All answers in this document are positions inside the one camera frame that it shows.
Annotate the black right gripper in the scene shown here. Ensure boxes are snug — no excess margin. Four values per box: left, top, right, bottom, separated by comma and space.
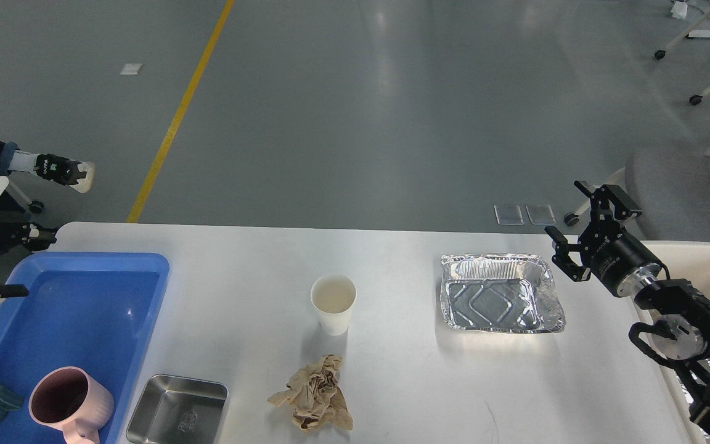
544, 180, 662, 298

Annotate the pink mug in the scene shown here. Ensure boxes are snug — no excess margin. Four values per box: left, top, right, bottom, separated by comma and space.
28, 366, 115, 443

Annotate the stainless steel tray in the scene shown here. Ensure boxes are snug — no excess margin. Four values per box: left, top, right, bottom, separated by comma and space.
126, 374, 229, 443

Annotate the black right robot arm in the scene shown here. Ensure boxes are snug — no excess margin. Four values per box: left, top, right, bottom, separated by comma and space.
545, 181, 710, 436

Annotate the seated person in black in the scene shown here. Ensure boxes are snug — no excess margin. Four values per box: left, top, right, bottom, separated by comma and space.
0, 141, 96, 194

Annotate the grey office chair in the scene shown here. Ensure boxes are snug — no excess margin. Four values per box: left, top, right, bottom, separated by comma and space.
563, 146, 710, 242

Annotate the aluminium foil tray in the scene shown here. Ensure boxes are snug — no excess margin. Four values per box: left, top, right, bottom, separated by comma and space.
439, 253, 566, 334

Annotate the blue plastic bin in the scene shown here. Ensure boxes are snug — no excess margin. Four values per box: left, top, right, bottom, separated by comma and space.
0, 252, 169, 443

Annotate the cream plastic bin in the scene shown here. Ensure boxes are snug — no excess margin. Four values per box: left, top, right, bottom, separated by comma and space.
631, 240, 710, 443

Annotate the white paper cup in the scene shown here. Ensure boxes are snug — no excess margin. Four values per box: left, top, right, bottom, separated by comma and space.
309, 274, 357, 335

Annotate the crumpled brown paper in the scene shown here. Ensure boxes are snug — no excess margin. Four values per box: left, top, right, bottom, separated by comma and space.
267, 354, 353, 432

